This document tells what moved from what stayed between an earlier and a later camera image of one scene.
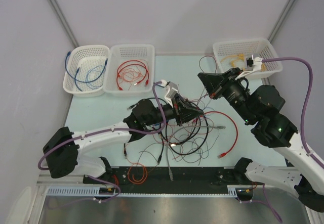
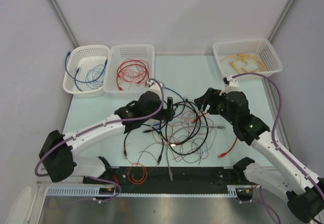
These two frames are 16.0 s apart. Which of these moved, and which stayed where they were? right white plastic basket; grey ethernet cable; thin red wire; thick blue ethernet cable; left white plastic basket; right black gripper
Moved: thin red wire; right black gripper
Stayed: left white plastic basket; grey ethernet cable; thick blue ethernet cable; right white plastic basket
